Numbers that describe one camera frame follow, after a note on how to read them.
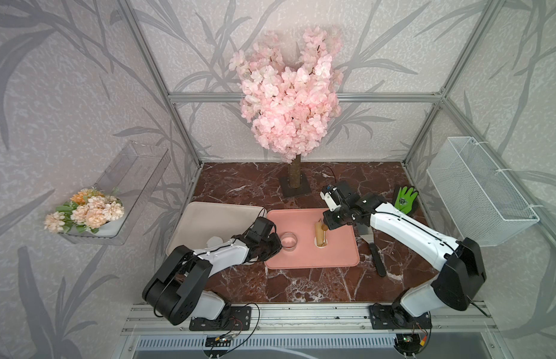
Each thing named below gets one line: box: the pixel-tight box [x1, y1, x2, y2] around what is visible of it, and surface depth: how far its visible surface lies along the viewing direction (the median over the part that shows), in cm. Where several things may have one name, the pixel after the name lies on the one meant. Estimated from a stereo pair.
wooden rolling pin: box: [315, 218, 324, 247], surface depth 91 cm
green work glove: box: [394, 186, 419, 215], surface depth 107 cm
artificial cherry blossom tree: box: [228, 26, 343, 189], surface depth 66 cm
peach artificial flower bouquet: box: [44, 186, 125, 238], surface depth 50 cm
